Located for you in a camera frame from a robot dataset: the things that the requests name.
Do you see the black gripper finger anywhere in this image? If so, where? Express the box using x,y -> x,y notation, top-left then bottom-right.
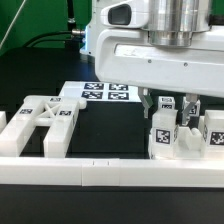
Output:
138,87 -> 153,119
182,94 -> 199,126

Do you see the white chair seat plate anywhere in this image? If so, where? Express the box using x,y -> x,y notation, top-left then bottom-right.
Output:
147,126 -> 204,161

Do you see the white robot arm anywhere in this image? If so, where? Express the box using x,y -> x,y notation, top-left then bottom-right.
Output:
95,0 -> 224,125

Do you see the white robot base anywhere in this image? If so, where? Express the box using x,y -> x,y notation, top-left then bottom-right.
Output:
80,0 -> 97,56

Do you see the white marker base plate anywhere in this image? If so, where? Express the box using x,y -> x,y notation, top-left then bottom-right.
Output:
59,81 -> 140,103

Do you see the white chair backrest frame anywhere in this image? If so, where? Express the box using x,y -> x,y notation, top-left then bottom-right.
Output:
0,95 -> 87,158

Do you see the black cable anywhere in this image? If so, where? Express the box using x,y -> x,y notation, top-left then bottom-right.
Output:
24,29 -> 87,48

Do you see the white fence front wall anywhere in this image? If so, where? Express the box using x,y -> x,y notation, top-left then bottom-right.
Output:
0,157 -> 224,188

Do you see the white fence wall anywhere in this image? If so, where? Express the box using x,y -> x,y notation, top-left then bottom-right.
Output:
0,111 -> 7,133
0,157 -> 224,188

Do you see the white fence left wall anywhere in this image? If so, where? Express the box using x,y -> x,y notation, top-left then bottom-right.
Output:
0,111 -> 7,133

